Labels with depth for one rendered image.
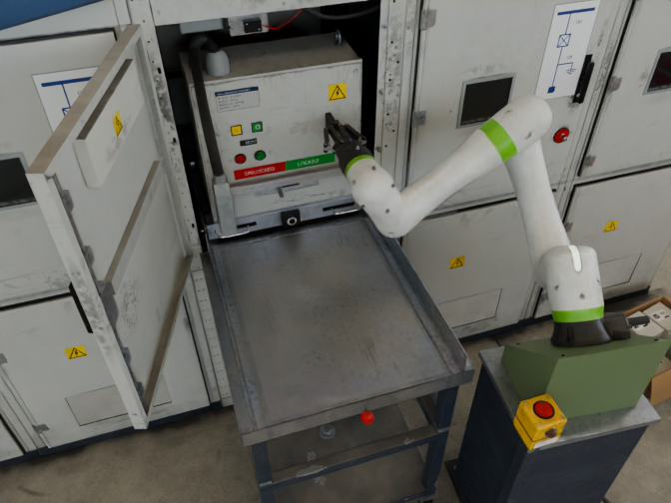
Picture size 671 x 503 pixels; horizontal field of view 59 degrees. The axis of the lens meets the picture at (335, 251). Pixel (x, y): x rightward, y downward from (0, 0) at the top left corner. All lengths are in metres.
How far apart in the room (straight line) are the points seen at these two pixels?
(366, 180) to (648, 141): 1.32
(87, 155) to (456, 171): 0.88
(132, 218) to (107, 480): 1.30
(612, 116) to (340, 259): 1.07
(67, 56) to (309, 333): 0.91
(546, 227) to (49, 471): 1.99
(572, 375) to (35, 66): 1.45
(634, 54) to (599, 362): 1.08
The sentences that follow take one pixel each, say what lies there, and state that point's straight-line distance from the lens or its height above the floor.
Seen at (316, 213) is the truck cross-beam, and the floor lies 0.89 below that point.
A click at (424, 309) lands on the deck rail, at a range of 1.72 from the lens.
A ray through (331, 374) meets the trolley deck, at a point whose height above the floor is 0.85.
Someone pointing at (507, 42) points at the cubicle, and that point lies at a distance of 1.89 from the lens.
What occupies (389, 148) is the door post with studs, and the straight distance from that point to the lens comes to 1.89.
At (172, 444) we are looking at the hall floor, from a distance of 2.52.
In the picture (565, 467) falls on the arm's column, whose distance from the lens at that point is 1.84.
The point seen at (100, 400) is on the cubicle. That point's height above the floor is 0.26.
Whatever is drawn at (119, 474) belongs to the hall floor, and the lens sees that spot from 2.52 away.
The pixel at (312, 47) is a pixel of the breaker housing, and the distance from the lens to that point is 1.85.
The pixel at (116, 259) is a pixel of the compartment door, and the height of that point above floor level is 1.24.
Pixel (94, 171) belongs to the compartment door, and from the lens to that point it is 1.23.
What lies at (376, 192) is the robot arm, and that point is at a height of 1.25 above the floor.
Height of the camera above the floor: 2.11
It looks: 42 degrees down
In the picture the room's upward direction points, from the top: 1 degrees counter-clockwise
